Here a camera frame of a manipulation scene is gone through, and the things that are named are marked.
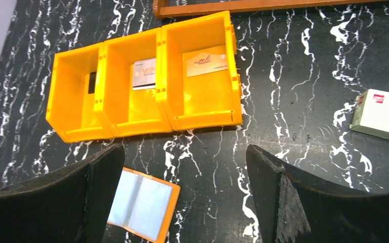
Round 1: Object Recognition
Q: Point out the orange wooden shelf rack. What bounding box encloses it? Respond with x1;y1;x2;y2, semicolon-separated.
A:
152;0;389;19

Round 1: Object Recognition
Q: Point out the orange leather card holder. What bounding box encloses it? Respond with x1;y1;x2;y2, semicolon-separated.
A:
107;167;181;242

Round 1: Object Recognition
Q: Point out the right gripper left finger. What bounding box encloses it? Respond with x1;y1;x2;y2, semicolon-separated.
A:
0;144;125;242

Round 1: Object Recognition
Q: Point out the orange three-compartment plastic bin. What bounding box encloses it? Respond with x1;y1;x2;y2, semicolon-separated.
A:
46;11;243;143

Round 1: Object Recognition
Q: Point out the white rectangular box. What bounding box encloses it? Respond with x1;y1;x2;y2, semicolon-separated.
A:
349;89;389;140

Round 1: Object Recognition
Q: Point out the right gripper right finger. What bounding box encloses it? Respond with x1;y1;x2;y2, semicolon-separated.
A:
246;145;389;242

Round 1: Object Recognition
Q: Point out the silver VIP card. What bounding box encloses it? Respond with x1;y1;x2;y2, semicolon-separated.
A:
132;58;156;90

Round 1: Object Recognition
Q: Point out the brown card in bin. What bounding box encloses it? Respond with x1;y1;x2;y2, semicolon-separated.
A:
186;53;228;77

